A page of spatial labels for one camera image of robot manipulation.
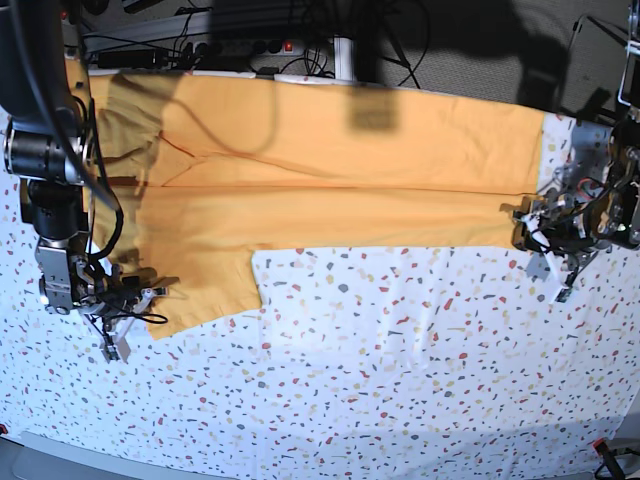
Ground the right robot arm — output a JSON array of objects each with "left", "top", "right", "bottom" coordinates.
[{"left": 1, "top": 1, "right": 167, "bottom": 362}]

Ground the white power strip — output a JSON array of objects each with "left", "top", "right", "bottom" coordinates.
[{"left": 193, "top": 39, "right": 306, "bottom": 57}]

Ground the yellow orange T-shirt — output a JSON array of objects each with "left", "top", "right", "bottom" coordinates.
[{"left": 89, "top": 73, "right": 545, "bottom": 340}]

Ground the white aluminium frame post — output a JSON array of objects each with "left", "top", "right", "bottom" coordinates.
[{"left": 333, "top": 36, "right": 355, "bottom": 82}]

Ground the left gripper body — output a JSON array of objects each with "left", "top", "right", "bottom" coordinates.
[{"left": 512, "top": 192, "right": 608, "bottom": 303}]

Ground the red black clamp right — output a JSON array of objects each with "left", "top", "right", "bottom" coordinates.
[{"left": 593, "top": 439, "right": 626, "bottom": 480}]

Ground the white terrazzo pattern tablecloth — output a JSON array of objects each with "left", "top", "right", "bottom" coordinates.
[{"left": 0, "top": 107, "right": 640, "bottom": 480}]

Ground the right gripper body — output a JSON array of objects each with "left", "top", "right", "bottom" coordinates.
[{"left": 75, "top": 264, "right": 169, "bottom": 361}]

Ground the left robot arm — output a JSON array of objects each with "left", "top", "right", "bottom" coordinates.
[{"left": 512, "top": 1, "right": 639, "bottom": 303}]

